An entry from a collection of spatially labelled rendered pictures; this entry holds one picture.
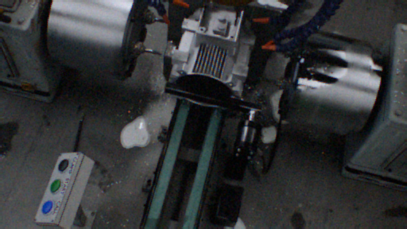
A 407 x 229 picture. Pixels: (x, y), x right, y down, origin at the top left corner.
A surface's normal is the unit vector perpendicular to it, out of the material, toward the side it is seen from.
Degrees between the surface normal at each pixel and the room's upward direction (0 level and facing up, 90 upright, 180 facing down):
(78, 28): 40
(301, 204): 0
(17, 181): 0
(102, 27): 32
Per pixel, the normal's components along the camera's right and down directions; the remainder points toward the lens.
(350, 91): -0.07, 0.14
